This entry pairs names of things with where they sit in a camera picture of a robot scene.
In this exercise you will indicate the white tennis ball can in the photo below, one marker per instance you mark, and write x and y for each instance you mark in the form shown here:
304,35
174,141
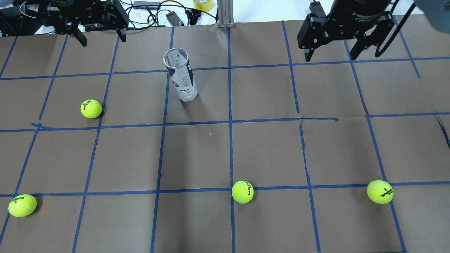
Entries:
177,63

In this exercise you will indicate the Wilson 3 tennis ball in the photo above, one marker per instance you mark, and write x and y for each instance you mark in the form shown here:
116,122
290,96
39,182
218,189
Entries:
91,108

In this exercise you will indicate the aluminium frame post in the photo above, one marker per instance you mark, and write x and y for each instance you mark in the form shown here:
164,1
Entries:
225,13

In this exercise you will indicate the Head yellow tennis ball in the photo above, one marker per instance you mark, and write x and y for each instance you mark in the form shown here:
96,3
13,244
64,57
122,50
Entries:
242,192

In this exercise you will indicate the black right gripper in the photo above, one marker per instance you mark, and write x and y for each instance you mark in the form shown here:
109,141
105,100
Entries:
358,12

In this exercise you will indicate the black power adapter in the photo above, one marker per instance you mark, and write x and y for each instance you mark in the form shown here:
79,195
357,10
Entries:
316,9

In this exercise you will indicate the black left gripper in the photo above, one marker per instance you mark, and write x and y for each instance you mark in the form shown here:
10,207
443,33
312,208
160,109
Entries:
92,14

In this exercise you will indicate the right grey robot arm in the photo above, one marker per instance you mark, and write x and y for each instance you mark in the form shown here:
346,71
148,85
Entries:
436,11

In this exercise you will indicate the yellow tape roll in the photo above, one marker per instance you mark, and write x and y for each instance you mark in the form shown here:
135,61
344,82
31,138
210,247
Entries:
204,5

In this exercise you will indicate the yellow tennis ball near base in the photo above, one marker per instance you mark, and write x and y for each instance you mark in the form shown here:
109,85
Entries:
22,205
380,192

